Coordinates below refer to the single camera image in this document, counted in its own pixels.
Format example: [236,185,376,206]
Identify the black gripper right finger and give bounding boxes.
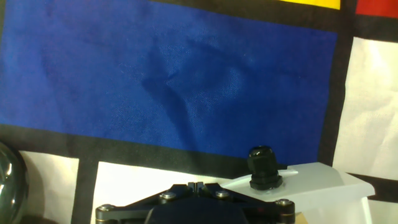
[197,182,296,224]

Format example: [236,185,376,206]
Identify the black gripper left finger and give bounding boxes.
[95,182,198,224]

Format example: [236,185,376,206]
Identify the small wooden block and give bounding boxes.
[294,211,309,224]

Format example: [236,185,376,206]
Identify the glossy black round lid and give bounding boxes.
[0,141,29,224]

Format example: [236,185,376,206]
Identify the colour block tablecloth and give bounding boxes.
[0,0,398,224]

